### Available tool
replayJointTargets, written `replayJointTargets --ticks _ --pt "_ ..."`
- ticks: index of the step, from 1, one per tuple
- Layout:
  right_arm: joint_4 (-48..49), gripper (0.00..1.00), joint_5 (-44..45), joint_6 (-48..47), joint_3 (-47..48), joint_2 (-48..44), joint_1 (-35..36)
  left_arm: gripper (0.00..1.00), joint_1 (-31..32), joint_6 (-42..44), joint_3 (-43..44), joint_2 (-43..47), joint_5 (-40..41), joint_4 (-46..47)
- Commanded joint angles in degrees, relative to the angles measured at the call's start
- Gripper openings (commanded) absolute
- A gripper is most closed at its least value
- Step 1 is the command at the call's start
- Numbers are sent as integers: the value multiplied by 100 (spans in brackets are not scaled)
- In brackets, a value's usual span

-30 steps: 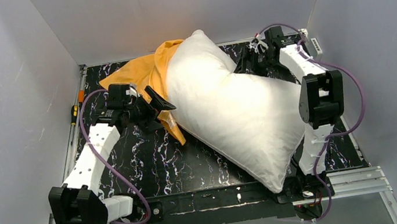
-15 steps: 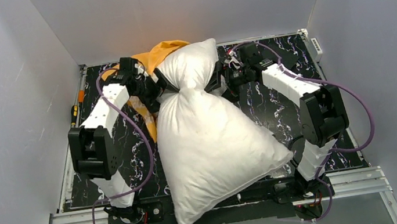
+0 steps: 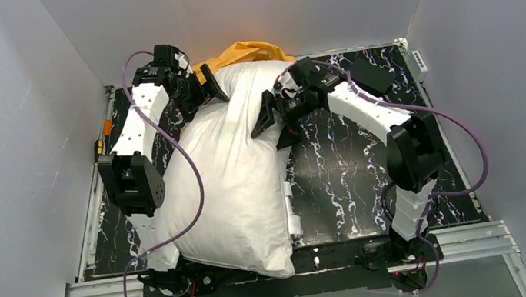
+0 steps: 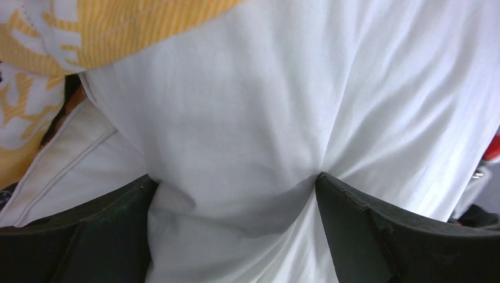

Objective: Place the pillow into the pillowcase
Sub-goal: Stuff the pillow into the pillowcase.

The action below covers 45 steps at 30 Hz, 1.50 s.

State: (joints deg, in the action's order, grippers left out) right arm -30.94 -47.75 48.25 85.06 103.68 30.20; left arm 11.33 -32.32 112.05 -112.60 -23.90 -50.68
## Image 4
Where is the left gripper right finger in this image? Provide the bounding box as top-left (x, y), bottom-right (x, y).
top-left (315, 173), bottom-right (499, 282)

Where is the white pillow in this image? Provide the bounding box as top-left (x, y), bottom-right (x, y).
top-left (0, 0), bottom-right (500, 283)

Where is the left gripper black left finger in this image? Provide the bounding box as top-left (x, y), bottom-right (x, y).
top-left (1, 176), bottom-right (157, 282)

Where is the orange printed pillowcase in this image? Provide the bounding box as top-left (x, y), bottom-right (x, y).
top-left (0, 0), bottom-right (251, 191)

